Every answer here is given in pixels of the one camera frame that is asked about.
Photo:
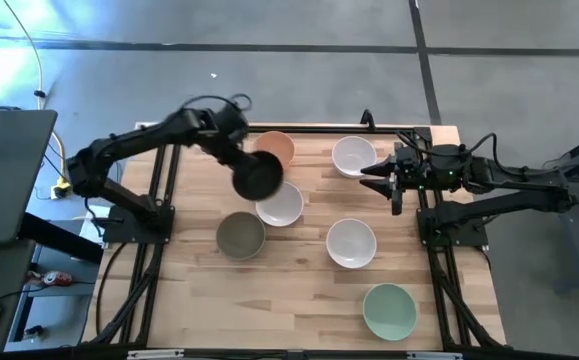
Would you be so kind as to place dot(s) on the white bowl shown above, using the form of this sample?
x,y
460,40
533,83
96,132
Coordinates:
x,y
351,243
283,209
353,156

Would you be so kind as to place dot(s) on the yellow power strip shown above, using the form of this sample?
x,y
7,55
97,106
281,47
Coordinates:
x,y
62,189

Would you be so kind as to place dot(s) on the small red object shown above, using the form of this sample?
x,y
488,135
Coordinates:
x,y
58,278

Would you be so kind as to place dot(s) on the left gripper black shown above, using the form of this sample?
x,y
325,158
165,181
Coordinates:
x,y
224,127

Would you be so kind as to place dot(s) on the black bowl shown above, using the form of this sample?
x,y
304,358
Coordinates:
x,y
258,177

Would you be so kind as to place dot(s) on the black desk beam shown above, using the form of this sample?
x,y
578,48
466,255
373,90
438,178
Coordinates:
x,y
59,237

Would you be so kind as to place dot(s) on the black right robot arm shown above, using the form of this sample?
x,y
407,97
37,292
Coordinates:
x,y
519,192

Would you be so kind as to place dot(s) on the black table clamp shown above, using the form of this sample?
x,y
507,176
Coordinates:
x,y
367,119

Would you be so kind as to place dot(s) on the mint green bowl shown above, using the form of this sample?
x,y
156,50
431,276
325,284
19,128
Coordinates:
x,y
390,311

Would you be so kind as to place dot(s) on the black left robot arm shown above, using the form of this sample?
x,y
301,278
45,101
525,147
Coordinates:
x,y
119,145

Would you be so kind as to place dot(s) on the grey cabinet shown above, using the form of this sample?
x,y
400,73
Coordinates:
x,y
64,305

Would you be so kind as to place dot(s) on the silver frame bracket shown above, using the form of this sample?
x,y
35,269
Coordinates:
x,y
434,356
155,354

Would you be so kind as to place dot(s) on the peach bowl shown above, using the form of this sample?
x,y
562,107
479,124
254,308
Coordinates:
x,y
278,144

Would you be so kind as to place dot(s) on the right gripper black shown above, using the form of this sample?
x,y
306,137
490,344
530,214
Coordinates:
x,y
409,170

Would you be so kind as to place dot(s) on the olive green bowl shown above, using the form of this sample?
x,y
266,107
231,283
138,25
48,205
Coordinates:
x,y
240,235

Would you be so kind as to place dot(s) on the black aluminium table frame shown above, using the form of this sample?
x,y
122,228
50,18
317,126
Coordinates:
x,y
244,355

